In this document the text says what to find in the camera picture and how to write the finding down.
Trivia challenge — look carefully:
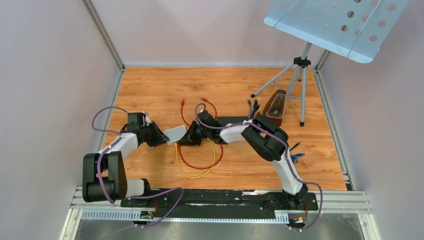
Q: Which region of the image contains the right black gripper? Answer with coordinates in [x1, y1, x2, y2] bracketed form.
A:
[179, 121, 211, 147]

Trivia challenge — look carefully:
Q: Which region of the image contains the small white router box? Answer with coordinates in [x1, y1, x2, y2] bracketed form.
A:
[163, 125, 187, 145]

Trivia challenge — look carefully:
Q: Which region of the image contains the black network switch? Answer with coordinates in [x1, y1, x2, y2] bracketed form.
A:
[216, 116, 249, 126]

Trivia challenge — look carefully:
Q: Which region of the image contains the red network cable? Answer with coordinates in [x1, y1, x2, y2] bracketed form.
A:
[177, 97, 224, 171]

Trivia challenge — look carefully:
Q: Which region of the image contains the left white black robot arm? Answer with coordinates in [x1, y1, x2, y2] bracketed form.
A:
[82, 112, 169, 207]

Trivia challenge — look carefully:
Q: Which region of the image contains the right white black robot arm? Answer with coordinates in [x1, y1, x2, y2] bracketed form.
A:
[177, 110, 308, 209]

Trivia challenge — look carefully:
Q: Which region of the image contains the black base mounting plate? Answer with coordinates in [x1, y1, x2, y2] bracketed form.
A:
[120, 188, 319, 219]

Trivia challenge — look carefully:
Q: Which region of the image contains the brown wooden metronome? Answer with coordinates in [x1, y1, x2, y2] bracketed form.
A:
[263, 89, 286, 127]

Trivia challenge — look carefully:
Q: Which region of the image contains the silver music stand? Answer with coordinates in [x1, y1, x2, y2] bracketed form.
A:
[250, 0, 413, 127]

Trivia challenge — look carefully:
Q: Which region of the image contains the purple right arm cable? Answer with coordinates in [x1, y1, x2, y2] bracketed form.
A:
[194, 102, 324, 232]

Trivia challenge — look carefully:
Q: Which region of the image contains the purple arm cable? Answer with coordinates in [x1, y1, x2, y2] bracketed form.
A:
[194, 102, 324, 232]
[79, 106, 184, 240]

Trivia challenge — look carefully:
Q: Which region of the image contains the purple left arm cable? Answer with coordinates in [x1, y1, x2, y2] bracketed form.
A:
[79, 106, 184, 240]

